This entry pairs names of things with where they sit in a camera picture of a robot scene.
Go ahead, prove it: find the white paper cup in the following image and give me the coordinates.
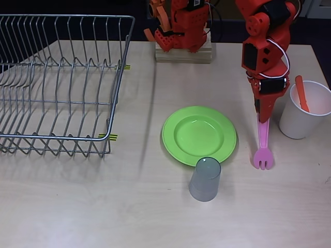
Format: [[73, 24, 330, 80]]
[[278, 80, 331, 140]]

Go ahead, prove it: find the white servo cable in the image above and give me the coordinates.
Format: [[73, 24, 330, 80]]
[[245, 37, 290, 78]]

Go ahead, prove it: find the metal wire dish rack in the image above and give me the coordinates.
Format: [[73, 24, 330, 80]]
[[0, 14, 136, 159]]

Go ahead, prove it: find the orange plastic knife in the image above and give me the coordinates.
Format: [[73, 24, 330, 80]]
[[295, 75, 310, 113]]

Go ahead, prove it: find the translucent grey plastic cup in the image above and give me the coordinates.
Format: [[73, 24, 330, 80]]
[[188, 156, 222, 203]]

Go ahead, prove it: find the orange table clamp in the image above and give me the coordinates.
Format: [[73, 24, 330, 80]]
[[143, 0, 172, 42]]

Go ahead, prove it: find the grey cabinet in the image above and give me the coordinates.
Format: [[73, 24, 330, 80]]
[[297, 0, 331, 19]]

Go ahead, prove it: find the black power cable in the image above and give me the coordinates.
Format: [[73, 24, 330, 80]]
[[208, 0, 223, 42]]

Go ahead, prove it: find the wooden base block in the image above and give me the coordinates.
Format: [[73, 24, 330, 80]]
[[155, 27, 213, 65]]

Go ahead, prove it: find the green plastic plate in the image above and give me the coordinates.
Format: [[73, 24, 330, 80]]
[[161, 105, 238, 168]]

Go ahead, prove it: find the pink plastic fork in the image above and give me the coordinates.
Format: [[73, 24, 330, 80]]
[[252, 119, 275, 171]]

